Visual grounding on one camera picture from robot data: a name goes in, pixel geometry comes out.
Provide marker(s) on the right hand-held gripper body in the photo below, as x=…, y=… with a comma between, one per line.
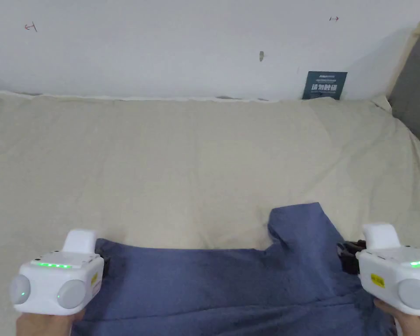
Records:
x=392, y=276

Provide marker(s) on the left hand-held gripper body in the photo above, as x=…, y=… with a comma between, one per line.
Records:
x=56, y=280

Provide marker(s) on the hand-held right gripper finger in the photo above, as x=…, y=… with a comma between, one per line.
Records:
x=350, y=245

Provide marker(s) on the dark blue shirt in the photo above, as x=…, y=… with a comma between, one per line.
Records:
x=231, y=283

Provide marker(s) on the person's left hand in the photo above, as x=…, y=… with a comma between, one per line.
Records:
x=42, y=323

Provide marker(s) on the person's right hand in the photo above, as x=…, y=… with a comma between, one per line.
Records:
x=406, y=322

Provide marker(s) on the bed with beige sheet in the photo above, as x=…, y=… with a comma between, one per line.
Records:
x=161, y=157

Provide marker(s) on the dark teal printed card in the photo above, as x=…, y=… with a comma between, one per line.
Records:
x=324, y=86

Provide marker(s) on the grey padded headboard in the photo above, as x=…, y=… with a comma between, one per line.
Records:
x=414, y=84

